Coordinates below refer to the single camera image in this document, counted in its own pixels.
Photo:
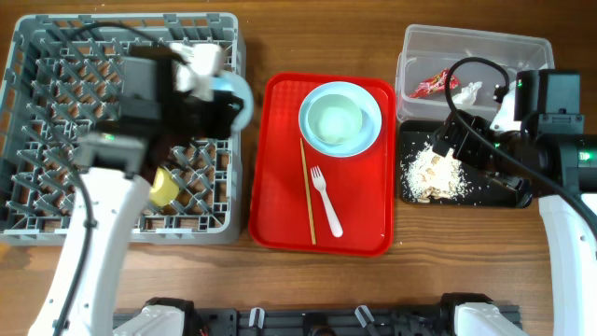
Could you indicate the light green bowl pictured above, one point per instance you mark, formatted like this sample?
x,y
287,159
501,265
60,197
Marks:
x,y
237,85

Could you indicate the wooden chopstick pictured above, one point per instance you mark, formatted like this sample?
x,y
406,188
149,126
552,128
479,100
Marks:
x,y
307,191

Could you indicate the white plastic fork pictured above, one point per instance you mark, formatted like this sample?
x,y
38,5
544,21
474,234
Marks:
x,y
319,183

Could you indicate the grey dishwasher rack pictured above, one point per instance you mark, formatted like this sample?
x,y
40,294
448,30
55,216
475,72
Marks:
x,y
63,74

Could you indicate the food scraps pile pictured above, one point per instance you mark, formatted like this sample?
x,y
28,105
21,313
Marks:
x,y
427,176

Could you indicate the light blue plate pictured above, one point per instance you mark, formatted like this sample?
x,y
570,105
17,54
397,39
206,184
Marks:
x,y
371,126

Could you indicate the black plastic tray bin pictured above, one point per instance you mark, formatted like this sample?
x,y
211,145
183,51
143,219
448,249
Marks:
x,y
483,189

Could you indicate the white napkin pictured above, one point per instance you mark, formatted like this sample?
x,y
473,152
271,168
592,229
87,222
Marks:
x,y
468,94

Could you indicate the red plastic tray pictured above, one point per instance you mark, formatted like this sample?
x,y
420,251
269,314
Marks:
x,y
361,188

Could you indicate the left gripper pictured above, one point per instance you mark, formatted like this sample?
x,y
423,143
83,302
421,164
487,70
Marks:
x,y
229,104

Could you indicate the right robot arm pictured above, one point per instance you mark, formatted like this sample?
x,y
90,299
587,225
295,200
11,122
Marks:
x,y
553,153

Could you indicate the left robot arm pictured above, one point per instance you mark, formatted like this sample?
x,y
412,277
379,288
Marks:
x,y
170,95

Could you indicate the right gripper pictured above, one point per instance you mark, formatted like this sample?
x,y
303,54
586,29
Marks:
x,y
452,131

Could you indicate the clear plastic bin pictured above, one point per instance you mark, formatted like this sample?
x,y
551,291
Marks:
x,y
427,50

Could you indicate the green bowl with scraps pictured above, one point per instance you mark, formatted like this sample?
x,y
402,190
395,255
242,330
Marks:
x,y
334,119

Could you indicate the red snack wrapper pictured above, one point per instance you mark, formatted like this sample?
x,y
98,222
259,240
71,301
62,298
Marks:
x,y
432,85

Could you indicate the yellow plastic cup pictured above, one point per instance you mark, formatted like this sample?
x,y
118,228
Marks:
x,y
164,188

